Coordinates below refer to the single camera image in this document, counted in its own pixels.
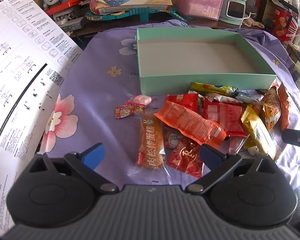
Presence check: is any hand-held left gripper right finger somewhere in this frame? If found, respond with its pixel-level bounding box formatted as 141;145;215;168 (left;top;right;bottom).
186;144;277;194

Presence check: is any yellow green bar packet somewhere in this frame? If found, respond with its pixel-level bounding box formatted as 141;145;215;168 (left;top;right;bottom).
189;82;238;97

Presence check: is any purple floral blanket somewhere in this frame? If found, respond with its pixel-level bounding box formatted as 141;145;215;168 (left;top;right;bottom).
41;19;300;189

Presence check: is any red floral candy packet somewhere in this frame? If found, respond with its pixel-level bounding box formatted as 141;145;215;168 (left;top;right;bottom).
115;104;147;118

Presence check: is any orange chip bag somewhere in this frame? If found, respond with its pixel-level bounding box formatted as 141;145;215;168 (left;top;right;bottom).
277;83;291;131

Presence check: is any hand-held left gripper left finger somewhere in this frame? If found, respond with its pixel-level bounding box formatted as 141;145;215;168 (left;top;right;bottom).
27;142;117;194

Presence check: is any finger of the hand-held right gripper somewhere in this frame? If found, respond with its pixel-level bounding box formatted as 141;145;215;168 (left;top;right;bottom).
281;129;300;151

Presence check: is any orange cake packet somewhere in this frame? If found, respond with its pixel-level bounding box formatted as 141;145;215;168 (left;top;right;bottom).
136;116;165;168

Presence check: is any orange yellow snack bag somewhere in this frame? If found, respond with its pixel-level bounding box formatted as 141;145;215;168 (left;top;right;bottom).
261;86;282;131

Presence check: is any small red snack packet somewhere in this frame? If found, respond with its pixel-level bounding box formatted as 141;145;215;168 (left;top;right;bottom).
166;93;199;113

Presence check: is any mint green appliance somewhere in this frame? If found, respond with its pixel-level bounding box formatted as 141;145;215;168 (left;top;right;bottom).
219;0;248;26

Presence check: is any mint green cardboard box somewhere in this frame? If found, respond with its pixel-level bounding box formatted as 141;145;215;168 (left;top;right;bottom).
136;27;277;96

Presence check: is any white instruction sheet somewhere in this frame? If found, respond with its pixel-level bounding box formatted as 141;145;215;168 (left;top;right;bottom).
0;0;84;236

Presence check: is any dark printed box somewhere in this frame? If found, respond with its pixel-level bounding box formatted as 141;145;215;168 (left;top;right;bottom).
261;0;278;28

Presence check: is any red gold-print candy packet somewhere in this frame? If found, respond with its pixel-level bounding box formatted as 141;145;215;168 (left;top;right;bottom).
166;137;205;179

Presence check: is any teal toy track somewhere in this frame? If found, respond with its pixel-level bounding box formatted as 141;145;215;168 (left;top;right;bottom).
84;5;188;23

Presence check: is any red cookie box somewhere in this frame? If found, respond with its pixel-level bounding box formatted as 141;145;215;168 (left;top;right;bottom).
272;6;300;43

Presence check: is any pink candy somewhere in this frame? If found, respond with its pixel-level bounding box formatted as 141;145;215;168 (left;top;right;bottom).
129;94;153;106

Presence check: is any long orange snack packet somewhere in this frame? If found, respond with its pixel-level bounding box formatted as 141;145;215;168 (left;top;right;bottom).
154;100;227;150

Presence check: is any yellow snack packet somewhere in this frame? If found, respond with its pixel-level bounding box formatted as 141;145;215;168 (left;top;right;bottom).
241;104;277;160

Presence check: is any grey printed box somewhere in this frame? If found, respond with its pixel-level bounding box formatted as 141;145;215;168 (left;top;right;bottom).
52;10;87;29

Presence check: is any large red snack packet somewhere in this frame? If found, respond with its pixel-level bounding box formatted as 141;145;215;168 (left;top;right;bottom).
203;97;247;138

